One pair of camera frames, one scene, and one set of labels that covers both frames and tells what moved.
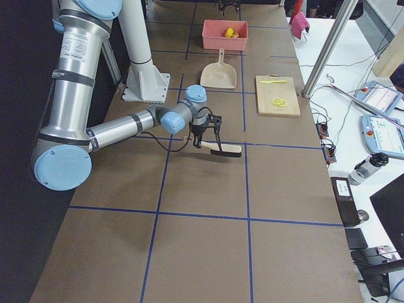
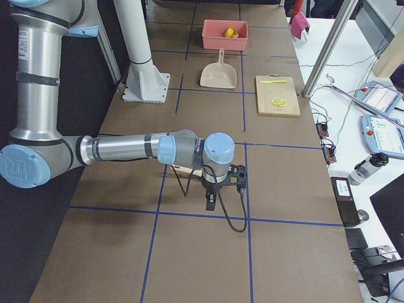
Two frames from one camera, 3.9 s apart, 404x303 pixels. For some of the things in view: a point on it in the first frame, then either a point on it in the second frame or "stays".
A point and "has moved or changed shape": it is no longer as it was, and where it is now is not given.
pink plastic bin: [213, 34] stays
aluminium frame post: [329, 48] stays
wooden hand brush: [228, 150] has moved or changed shape
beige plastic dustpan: [219, 75] stays
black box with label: [343, 193] stays
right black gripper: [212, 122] -> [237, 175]
